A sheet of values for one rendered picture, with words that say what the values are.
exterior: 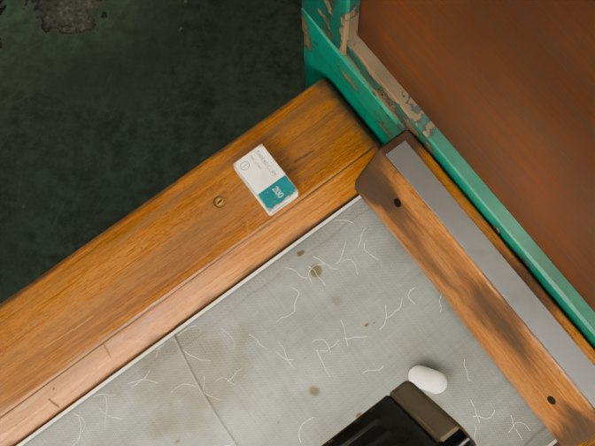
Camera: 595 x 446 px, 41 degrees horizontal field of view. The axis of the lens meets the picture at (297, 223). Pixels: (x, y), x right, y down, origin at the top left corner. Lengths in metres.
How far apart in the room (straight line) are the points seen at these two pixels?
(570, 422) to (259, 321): 0.30
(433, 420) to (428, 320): 0.37
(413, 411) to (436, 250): 0.29
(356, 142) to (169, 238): 0.21
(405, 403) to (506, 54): 0.23
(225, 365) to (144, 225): 0.16
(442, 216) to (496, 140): 0.10
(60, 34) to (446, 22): 1.32
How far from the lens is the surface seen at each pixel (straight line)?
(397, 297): 0.80
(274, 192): 0.77
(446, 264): 0.71
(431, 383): 0.77
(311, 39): 0.82
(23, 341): 0.81
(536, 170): 0.60
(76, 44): 1.79
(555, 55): 0.49
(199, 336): 0.80
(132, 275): 0.79
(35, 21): 1.85
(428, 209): 0.69
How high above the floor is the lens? 1.52
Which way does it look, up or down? 75 degrees down
